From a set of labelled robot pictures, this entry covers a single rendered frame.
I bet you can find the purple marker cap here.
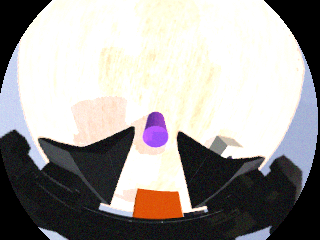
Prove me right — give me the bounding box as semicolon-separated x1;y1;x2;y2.
143;112;168;148

